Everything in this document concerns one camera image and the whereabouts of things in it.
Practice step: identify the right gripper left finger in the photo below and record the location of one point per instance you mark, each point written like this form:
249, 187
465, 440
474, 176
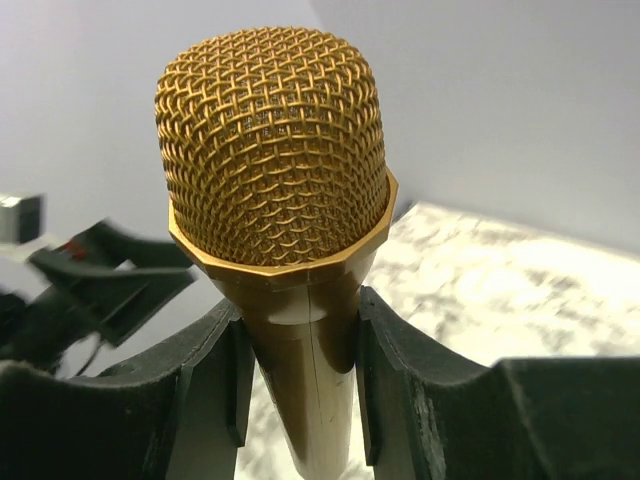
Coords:
178, 410

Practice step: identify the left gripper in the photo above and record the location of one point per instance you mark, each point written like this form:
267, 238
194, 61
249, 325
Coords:
113, 281

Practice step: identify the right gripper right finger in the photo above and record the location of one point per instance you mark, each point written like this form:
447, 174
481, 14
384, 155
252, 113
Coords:
429, 413

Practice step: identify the gold microphone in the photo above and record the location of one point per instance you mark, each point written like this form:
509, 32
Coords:
273, 151

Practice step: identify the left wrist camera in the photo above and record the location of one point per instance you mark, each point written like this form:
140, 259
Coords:
22, 218

